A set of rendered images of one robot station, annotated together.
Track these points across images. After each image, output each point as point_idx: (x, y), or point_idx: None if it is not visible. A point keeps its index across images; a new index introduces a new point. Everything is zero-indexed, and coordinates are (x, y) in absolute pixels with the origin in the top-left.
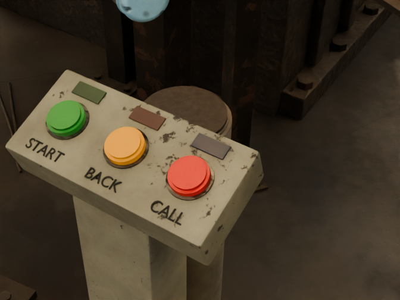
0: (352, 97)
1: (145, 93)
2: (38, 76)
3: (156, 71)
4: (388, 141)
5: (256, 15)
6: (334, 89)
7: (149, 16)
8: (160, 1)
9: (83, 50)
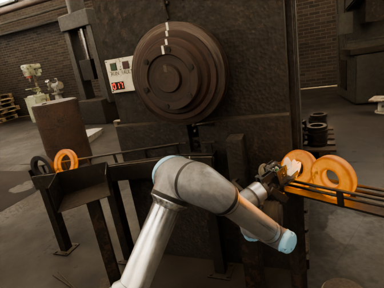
0: (322, 251)
1: (249, 278)
2: (183, 282)
3: (255, 266)
4: (351, 268)
5: (303, 232)
6: (311, 250)
7: (292, 250)
8: (295, 242)
9: (196, 263)
